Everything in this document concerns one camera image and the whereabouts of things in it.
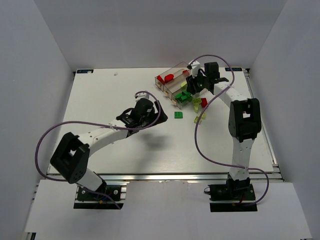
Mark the green stepped lego brick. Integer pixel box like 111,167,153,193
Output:
182,91,192,98

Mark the red flower toy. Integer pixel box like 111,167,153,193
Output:
164,74,175,83

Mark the red lego brick stack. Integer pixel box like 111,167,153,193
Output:
156,75,166,85

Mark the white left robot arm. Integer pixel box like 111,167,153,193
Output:
50,98,168,194

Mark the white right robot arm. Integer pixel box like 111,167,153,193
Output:
186,61,262,200

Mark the clear three-compartment organizer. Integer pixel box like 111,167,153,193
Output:
154,61,207,109

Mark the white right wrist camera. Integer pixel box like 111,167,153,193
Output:
187,60,201,78

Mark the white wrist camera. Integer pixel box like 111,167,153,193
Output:
187,60,201,78
134,91,150,101

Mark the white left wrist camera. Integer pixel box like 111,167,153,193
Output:
134,91,150,101

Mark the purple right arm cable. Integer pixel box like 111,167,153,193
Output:
188,54,270,205

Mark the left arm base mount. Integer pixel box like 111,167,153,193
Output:
73,185,126,210

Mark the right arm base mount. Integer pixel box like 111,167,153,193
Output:
203,184,258,213

